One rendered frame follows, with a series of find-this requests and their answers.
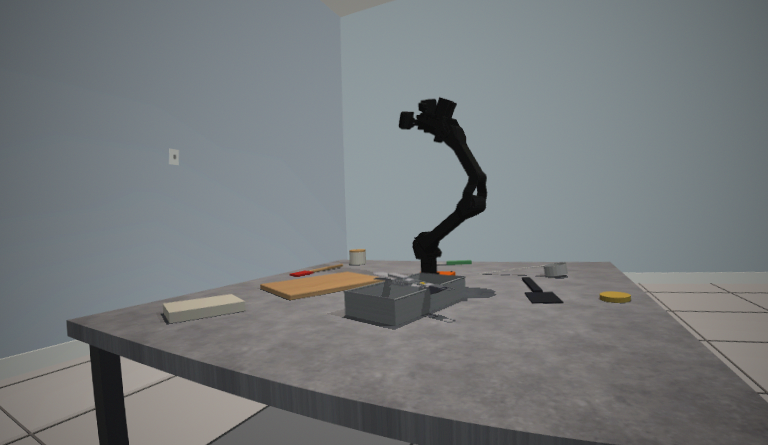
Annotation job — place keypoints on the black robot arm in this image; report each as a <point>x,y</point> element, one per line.
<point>447,130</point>

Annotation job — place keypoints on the grey rectangular tin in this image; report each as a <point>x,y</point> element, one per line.
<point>394,304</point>

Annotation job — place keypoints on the yellow flat disc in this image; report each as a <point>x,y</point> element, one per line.
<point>616,297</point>

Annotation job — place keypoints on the beige flat square board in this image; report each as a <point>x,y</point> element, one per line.
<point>199,308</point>

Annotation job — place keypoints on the grey cylindrical jar with wooden lid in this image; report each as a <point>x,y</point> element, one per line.
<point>357,256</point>

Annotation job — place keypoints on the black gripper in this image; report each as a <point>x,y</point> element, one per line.
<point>407,121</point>

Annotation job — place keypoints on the wooden board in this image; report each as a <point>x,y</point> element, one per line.
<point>318,285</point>

